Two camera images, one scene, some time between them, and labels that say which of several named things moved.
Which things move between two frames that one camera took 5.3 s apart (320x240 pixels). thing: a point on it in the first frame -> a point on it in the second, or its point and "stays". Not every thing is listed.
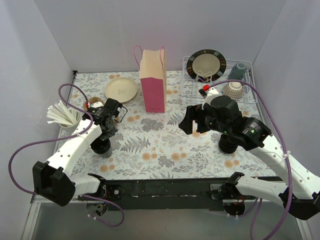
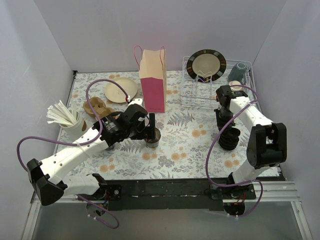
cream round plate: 121,90 stays
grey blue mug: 238,72 stays
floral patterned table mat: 135,144 stays
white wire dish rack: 229,78 stays
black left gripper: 107,127 -> 146,130
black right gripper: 200,120 -> 227,124
